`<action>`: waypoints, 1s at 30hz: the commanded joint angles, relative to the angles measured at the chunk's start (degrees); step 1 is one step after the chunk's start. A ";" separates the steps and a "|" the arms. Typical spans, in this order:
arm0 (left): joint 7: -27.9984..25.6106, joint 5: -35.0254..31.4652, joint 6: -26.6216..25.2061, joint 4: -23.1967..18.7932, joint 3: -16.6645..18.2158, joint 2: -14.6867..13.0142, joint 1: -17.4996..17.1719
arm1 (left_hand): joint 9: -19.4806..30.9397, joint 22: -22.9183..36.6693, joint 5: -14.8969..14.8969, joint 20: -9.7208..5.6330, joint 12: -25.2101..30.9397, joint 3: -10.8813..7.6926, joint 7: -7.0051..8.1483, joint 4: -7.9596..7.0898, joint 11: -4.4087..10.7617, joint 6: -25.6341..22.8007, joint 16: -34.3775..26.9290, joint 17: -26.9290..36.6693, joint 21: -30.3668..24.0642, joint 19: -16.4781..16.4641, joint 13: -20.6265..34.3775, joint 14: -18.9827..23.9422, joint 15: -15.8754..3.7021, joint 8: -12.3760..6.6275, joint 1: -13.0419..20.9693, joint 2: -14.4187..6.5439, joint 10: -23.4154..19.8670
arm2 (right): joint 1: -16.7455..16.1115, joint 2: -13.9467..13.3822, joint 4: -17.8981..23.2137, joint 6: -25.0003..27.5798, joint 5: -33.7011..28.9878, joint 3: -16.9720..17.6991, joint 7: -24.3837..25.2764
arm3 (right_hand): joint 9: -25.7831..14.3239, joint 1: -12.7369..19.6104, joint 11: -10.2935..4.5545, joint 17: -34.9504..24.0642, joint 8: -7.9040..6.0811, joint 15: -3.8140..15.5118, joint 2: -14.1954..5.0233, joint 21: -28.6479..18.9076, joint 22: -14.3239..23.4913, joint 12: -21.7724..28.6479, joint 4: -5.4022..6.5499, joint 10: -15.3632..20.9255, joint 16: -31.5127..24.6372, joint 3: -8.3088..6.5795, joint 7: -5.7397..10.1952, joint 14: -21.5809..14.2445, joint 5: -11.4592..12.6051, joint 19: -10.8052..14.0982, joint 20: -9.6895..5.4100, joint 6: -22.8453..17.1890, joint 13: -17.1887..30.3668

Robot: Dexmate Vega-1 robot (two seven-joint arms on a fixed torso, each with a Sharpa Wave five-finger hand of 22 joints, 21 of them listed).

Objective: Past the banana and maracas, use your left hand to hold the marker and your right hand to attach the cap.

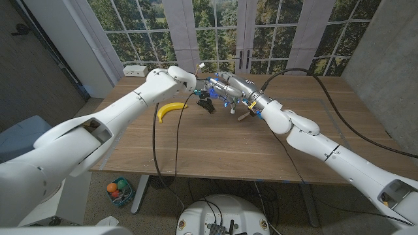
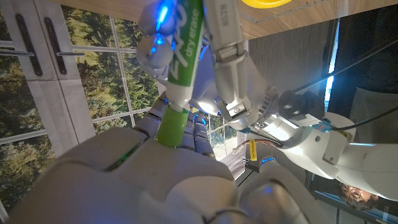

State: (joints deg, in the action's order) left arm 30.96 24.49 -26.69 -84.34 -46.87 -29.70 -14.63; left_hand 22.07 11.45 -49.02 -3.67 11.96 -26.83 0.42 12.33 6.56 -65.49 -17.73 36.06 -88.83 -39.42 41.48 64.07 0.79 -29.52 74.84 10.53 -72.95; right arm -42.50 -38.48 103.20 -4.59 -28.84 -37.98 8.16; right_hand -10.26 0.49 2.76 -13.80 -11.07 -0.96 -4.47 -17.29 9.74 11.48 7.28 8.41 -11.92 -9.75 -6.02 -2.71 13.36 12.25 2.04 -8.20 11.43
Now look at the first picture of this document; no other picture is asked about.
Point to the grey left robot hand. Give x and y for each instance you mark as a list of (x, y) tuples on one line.
[(205, 87)]

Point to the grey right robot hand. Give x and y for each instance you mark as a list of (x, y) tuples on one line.
[(241, 86)]

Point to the white green marker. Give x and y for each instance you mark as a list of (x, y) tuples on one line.
[(232, 111)]

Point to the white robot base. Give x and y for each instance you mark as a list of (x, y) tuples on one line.
[(225, 212)]

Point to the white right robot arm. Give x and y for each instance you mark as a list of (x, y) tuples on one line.
[(326, 150)]

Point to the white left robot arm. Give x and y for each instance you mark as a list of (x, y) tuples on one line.
[(98, 124)]

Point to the yellow toy banana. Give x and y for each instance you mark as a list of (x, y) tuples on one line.
[(170, 108)]

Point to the black hair claw clip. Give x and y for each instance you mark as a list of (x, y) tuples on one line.
[(206, 106)]

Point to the colourful wooden maraca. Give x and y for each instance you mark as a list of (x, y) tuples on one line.
[(243, 117)]

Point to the printed window backdrop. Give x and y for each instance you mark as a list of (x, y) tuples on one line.
[(209, 32)]

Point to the white power box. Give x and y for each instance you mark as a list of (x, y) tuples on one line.
[(135, 70)]

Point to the black round floor fan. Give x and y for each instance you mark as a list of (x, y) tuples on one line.
[(161, 182)]

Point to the white table leg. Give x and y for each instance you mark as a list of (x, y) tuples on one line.
[(139, 196)]

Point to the green ball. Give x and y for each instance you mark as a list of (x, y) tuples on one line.
[(121, 184)]

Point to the teal toy basket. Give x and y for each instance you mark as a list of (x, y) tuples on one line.
[(125, 197)]

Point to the orange ball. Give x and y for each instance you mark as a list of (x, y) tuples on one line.
[(111, 187)]

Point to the white crumpled cloth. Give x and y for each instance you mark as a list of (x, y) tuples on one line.
[(107, 222)]

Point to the grey-blue storage bin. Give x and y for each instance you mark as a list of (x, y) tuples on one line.
[(19, 140)]

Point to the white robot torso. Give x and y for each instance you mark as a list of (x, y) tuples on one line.
[(65, 231)]

